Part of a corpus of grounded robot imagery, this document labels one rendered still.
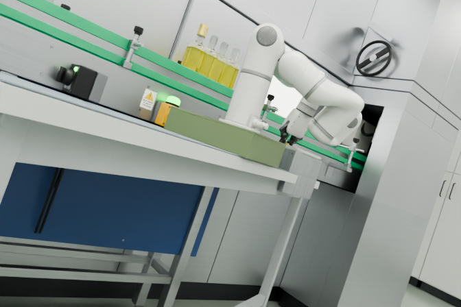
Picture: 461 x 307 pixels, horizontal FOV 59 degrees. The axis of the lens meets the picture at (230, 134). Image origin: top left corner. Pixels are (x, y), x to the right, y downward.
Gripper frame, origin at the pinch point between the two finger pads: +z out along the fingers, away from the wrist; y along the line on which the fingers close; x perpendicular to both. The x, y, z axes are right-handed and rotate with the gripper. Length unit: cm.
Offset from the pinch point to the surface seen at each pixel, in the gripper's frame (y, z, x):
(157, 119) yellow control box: 60, 7, 5
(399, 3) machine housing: -69, -91, -46
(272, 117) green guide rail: -1.2, -6.0, -16.1
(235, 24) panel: 23, -33, -40
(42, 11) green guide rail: 99, -7, -4
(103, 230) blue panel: 61, 46, 9
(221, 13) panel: 31, -34, -40
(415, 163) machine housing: -101, -18, -3
